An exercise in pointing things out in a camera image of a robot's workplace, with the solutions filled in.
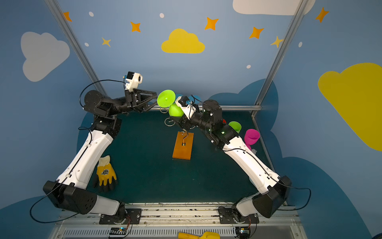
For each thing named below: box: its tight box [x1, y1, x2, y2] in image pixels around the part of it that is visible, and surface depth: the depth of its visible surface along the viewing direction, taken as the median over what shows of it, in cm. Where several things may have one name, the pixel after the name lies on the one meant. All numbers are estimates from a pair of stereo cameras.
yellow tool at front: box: [177, 231, 221, 239], surface depth 70 cm
